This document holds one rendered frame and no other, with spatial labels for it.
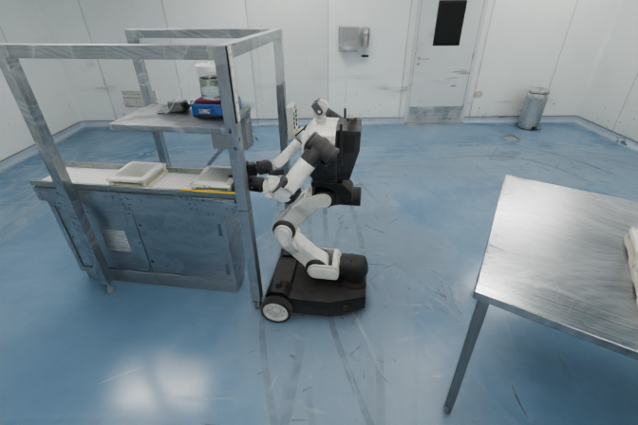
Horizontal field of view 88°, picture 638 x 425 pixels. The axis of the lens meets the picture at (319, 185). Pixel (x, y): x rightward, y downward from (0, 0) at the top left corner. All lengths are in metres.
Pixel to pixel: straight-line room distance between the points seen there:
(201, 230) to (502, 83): 5.19
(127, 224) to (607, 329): 2.44
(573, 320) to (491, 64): 4.94
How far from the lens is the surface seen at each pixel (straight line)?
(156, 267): 2.63
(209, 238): 2.23
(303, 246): 2.11
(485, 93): 6.12
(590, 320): 1.50
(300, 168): 1.51
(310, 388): 2.05
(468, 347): 1.66
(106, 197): 2.36
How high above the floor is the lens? 1.80
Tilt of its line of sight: 29 degrees down
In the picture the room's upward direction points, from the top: 1 degrees counter-clockwise
